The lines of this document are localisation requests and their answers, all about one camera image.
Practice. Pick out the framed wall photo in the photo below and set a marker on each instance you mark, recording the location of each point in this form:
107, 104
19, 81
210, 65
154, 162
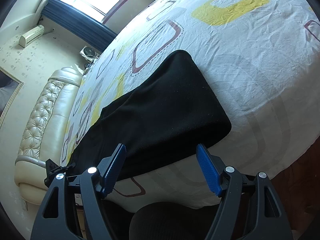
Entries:
10, 86

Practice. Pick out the dark blue curtain left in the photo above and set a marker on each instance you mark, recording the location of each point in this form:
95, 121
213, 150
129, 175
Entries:
88, 29

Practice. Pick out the cream tufted leather headboard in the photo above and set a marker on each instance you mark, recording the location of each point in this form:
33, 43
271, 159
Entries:
44, 133

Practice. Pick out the black pants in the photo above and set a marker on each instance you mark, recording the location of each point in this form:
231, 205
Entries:
160, 122

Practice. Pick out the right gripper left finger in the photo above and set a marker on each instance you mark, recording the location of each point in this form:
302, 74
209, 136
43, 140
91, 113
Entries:
57, 217

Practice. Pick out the patterned white bed sheet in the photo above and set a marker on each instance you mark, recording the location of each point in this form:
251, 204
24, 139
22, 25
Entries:
260, 57

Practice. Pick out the white box fan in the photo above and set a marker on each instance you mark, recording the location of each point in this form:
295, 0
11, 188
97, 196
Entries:
89, 54

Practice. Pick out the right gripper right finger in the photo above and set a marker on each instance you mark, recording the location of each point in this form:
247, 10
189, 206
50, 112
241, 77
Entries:
249, 205

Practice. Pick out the white wall air conditioner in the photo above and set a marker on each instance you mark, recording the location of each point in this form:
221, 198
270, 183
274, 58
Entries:
30, 36

